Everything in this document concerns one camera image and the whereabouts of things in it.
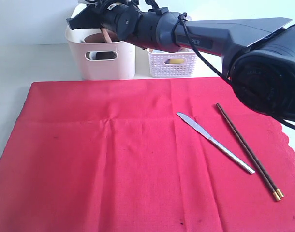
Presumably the pale green ceramic bowl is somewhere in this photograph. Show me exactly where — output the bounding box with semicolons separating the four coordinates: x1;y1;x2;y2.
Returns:
89;52;97;60

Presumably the dark wooden spoon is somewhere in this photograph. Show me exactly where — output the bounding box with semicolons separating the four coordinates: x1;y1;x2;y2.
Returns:
101;28;112;43

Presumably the stainless steel table knife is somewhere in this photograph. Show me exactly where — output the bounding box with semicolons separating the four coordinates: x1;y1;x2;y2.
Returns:
176;112;255;174

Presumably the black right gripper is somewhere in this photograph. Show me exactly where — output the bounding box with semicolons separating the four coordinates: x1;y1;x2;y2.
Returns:
66;1;142;39

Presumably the brown chopstick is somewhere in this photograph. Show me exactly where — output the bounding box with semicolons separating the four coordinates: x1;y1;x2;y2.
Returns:
217;103;284;198
215;104;281;202

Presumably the stainless steel cup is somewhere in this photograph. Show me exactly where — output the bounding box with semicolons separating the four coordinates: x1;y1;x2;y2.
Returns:
94;51;117;60

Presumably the round wooden plate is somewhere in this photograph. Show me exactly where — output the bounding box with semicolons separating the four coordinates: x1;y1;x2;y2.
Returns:
84;31;119;43

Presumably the red tablecloth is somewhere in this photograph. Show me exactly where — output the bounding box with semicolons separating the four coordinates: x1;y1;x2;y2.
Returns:
0;78;295;232

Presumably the white perforated plastic basket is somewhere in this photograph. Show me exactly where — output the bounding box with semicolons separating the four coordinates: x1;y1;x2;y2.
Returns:
147;48;197;78

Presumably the cream plastic bin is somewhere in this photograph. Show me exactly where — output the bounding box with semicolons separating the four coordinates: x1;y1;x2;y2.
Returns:
64;2;137;81

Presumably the yellow lemon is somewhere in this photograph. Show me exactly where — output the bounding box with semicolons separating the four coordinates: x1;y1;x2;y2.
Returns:
165;58;185;64

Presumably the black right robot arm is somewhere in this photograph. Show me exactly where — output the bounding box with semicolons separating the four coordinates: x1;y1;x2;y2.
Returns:
67;0;295;130

